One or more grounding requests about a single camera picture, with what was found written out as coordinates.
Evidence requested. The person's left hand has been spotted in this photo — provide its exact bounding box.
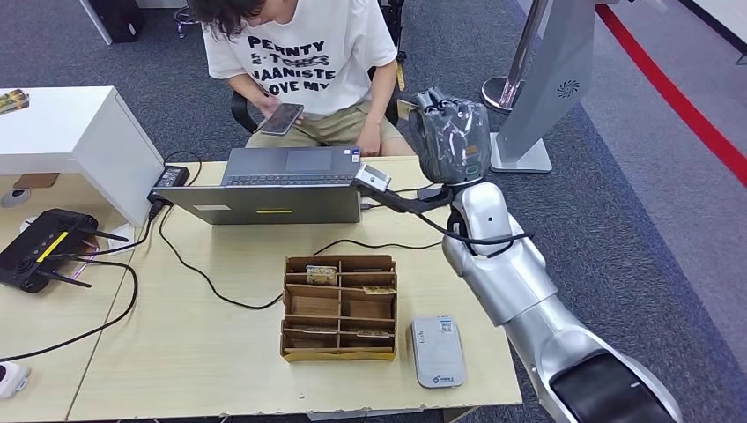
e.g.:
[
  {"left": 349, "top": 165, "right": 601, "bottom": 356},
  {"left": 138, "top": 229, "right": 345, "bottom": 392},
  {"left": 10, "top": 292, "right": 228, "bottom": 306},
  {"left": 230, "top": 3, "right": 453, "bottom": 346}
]
[{"left": 356, "top": 119, "right": 382, "bottom": 158}]

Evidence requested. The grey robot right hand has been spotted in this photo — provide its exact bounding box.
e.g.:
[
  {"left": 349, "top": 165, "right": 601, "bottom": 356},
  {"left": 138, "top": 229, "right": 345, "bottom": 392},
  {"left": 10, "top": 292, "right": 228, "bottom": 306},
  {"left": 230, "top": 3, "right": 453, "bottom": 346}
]
[{"left": 407, "top": 87, "right": 492, "bottom": 187}]

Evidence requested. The person's right hand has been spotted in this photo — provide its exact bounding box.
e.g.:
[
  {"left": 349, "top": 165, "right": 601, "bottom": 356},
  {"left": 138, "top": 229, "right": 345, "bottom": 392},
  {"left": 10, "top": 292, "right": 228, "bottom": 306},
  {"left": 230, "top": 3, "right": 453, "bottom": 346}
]
[{"left": 255, "top": 94, "right": 305, "bottom": 127}]

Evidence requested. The dark smartphone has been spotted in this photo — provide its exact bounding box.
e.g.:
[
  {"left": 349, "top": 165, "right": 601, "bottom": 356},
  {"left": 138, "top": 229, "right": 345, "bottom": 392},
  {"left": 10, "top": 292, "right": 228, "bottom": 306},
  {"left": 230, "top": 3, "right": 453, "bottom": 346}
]
[{"left": 259, "top": 103, "right": 306, "bottom": 137}]

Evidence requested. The person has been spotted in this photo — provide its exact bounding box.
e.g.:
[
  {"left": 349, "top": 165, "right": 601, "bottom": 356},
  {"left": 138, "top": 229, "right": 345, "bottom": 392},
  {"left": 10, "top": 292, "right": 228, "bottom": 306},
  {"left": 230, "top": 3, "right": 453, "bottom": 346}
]
[{"left": 189, "top": 0, "right": 417, "bottom": 158}]

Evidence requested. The wooden card organizer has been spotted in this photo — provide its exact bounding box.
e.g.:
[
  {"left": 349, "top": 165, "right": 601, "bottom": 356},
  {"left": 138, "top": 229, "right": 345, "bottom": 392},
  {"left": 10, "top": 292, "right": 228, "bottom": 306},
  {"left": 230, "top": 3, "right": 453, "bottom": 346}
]
[{"left": 279, "top": 255, "right": 399, "bottom": 364}]

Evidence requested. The white card reader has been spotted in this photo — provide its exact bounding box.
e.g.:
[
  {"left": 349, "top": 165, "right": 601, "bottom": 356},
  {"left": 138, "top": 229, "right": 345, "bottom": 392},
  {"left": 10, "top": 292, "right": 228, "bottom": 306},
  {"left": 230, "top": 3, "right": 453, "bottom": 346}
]
[{"left": 410, "top": 315, "right": 468, "bottom": 390}]

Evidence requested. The patterned card stack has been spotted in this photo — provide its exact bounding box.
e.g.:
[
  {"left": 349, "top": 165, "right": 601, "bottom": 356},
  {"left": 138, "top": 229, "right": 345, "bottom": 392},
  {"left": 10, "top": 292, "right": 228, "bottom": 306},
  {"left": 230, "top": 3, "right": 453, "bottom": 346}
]
[{"left": 0, "top": 89, "right": 30, "bottom": 115}]

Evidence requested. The grey laptop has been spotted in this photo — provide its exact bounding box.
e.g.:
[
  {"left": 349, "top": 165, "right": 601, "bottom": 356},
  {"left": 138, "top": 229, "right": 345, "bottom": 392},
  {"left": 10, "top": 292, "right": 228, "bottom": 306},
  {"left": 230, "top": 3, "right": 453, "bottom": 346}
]
[{"left": 152, "top": 145, "right": 363, "bottom": 227}]

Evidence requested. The grey kiosk stand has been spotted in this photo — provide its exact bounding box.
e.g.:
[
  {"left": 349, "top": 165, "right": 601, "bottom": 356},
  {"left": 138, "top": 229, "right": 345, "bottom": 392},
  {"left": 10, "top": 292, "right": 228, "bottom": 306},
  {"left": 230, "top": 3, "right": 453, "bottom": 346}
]
[{"left": 487, "top": 0, "right": 597, "bottom": 174}]

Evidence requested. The black laptop power adapter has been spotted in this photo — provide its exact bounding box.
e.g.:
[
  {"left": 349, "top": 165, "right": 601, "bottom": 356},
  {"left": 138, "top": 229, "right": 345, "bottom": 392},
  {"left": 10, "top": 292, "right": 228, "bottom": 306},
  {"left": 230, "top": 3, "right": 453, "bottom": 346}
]
[{"left": 152, "top": 166, "right": 190, "bottom": 189}]

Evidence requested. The chrome stool base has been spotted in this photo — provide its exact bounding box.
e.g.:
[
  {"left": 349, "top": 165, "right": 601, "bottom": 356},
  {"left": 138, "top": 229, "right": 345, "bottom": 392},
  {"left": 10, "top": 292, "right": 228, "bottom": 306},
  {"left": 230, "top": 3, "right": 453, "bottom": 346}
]
[{"left": 171, "top": 0, "right": 203, "bottom": 40}]

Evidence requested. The black cabinet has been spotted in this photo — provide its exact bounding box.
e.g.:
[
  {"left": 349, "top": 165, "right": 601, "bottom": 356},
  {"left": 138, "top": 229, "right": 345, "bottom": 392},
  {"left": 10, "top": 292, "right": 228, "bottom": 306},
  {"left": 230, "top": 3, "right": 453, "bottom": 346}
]
[{"left": 87, "top": 0, "right": 145, "bottom": 45}]

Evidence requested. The white panel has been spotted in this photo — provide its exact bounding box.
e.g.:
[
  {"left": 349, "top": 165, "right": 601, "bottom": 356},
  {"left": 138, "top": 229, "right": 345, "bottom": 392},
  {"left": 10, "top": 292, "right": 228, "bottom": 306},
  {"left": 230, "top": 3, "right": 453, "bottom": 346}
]
[{"left": 77, "top": 0, "right": 112, "bottom": 47}]

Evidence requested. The brown coaster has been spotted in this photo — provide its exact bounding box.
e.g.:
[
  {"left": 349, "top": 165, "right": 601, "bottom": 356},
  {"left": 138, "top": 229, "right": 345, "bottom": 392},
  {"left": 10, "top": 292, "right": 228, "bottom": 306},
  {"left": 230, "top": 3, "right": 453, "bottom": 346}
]
[{"left": 11, "top": 173, "right": 58, "bottom": 190}]

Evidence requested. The black router with antennas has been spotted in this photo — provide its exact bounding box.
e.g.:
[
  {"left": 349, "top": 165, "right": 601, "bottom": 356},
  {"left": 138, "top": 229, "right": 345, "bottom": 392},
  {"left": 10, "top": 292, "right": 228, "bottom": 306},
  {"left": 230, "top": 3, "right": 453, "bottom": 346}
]
[{"left": 0, "top": 209, "right": 129, "bottom": 296}]

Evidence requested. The white power strip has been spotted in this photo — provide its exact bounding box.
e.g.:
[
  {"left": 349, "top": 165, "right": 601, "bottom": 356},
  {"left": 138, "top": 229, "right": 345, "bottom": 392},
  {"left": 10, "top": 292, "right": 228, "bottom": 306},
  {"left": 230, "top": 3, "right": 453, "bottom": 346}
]
[{"left": 0, "top": 361, "right": 30, "bottom": 402}]

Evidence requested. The black adapter mains cable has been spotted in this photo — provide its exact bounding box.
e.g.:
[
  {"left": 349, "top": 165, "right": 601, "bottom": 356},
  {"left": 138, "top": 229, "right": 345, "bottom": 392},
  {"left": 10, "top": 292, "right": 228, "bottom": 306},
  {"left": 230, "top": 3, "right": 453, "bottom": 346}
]
[{"left": 162, "top": 151, "right": 203, "bottom": 189}]

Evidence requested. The chrome stanchion post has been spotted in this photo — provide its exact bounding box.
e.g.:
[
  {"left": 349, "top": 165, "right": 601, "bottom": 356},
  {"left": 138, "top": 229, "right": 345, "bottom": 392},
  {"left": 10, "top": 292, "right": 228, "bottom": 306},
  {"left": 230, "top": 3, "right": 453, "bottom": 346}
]
[{"left": 480, "top": 0, "right": 551, "bottom": 115}]

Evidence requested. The black laptop charger cable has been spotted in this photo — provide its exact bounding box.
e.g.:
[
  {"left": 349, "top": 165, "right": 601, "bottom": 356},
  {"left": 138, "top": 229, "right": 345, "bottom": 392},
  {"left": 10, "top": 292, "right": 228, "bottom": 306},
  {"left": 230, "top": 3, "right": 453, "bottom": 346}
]
[{"left": 145, "top": 184, "right": 445, "bottom": 312}]

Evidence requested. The thin pink wire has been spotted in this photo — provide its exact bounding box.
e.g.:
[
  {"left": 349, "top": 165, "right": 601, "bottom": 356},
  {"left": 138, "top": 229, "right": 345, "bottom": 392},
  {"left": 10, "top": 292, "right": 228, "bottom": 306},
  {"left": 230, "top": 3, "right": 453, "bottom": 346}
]
[{"left": 69, "top": 238, "right": 101, "bottom": 283}]

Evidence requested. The long black router cable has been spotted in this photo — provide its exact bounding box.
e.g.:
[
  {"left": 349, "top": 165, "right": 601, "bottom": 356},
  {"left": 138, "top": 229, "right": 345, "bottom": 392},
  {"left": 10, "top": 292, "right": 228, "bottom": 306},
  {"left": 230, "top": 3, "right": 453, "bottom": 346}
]
[{"left": 0, "top": 259, "right": 139, "bottom": 364}]

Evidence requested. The grey round cable grommet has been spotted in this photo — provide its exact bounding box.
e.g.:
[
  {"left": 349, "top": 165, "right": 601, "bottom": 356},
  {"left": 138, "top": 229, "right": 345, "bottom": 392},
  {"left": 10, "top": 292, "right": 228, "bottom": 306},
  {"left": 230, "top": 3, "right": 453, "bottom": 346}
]
[{"left": 0, "top": 188, "right": 30, "bottom": 210}]

